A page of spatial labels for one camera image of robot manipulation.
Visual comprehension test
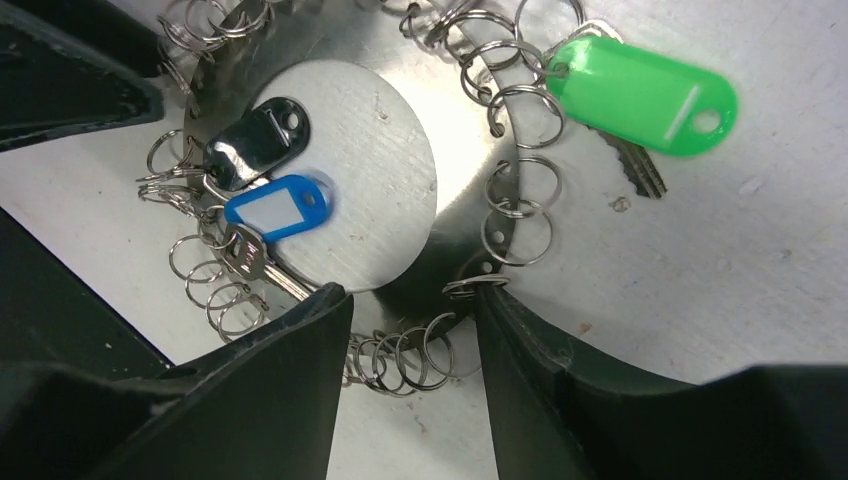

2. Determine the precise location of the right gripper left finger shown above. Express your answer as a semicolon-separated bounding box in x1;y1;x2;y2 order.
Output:
1;283;354;479

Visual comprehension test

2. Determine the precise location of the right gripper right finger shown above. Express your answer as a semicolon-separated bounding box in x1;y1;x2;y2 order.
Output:
474;286;847;479

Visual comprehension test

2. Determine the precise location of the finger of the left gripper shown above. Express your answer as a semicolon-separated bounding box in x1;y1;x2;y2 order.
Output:
7;0;161;77
1;3;164;151

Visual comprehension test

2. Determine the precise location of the key with blue tag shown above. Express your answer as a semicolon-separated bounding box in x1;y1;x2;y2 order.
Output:
220;174;332;301

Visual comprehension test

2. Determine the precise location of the key with black tag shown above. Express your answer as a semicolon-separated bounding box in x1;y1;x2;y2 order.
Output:
197;96;312;192

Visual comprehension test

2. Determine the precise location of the metal keyring chain loop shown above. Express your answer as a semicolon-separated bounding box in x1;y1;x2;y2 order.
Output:
136;0;587;399

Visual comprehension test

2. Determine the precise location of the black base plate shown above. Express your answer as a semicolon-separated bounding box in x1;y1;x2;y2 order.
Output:
1;211;172;380

